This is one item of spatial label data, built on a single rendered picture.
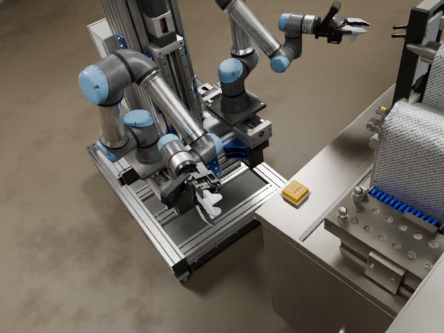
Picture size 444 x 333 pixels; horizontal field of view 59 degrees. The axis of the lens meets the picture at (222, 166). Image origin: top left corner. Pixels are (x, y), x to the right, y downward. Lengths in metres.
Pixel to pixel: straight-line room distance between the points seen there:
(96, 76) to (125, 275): 1.47
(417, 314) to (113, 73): 1.12
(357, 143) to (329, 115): 1.54
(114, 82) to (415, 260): 1.03
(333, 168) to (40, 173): 2.44
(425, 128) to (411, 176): 0.16
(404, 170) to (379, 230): 0.19
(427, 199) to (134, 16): 1.25
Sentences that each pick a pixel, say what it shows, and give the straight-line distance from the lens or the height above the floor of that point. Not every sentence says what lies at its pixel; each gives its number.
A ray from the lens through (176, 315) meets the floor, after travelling 2.31.
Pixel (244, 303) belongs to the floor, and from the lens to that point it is 2.26.
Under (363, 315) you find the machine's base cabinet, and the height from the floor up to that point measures 0.74.
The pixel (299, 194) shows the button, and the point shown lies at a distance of 1.45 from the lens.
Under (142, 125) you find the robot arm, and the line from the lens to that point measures 1.70.
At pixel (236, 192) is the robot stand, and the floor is 0.21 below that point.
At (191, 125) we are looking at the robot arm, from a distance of 1.36.
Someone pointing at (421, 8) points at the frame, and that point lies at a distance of 1.40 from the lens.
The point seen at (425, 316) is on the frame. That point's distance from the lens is 0.45.
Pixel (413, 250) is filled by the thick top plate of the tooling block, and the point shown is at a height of 1.03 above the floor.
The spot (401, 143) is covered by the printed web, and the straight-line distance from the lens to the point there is 1.18.
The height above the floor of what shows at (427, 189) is 1.13.
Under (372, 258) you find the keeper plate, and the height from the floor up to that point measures 1.02.
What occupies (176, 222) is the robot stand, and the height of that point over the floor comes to 0.21.
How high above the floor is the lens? 2.05
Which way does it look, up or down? 46 degrees down
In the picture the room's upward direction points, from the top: 12 degrees counter-clockwise
